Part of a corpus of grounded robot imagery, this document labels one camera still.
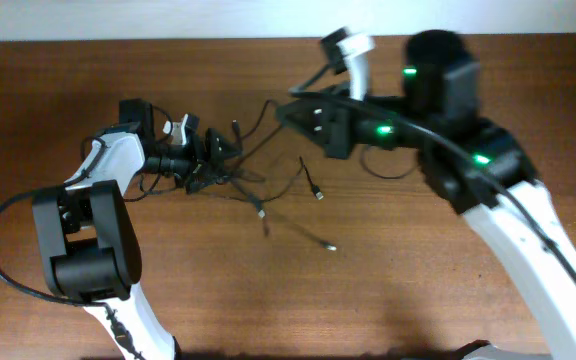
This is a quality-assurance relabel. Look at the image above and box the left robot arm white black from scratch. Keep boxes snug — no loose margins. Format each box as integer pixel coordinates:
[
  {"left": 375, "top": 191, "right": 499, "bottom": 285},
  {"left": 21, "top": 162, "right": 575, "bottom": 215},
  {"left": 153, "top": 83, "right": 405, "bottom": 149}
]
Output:
[{"left": 32, "top": 98, "right": 242, "bottom": 359}]

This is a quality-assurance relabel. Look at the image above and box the black usb cable bundle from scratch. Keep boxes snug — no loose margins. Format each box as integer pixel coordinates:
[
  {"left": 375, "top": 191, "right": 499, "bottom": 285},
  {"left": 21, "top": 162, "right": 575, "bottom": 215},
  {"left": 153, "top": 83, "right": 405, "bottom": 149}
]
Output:
[{"left": 182, "top": 98, "right": 339, "bottom": 252}]

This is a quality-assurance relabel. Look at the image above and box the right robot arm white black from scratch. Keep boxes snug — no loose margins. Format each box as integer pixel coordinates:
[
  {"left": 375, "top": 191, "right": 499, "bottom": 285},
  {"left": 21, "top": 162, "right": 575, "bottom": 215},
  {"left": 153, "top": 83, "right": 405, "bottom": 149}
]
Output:
[{"left": 276, "top": 29, "right": 576, "bottom": 359}]

